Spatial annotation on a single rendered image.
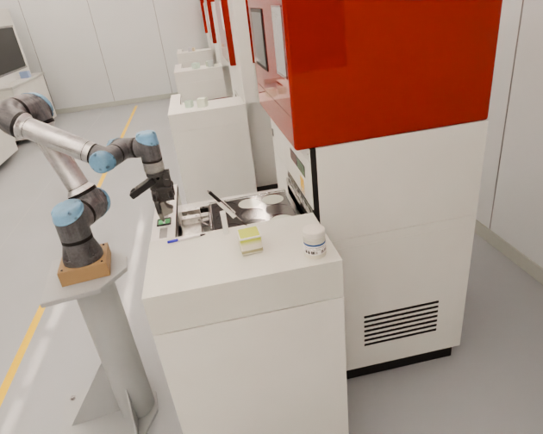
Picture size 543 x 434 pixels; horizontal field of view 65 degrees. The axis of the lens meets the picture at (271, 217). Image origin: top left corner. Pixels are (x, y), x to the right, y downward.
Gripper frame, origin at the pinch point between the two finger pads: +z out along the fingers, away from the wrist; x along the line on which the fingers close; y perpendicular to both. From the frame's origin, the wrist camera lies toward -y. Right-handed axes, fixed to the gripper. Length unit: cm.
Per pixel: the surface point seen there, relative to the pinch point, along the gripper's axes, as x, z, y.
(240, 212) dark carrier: 9.2, 7.9, 32.2
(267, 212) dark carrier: 4.9, 8.0, 43.3
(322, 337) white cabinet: -50, 32, 50
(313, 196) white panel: -15, -5, 59
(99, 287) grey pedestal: -16.3, 15.9, -26.0
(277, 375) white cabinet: -50, 44, 33
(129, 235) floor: 186, 98, -58
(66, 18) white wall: 796, -75, -198
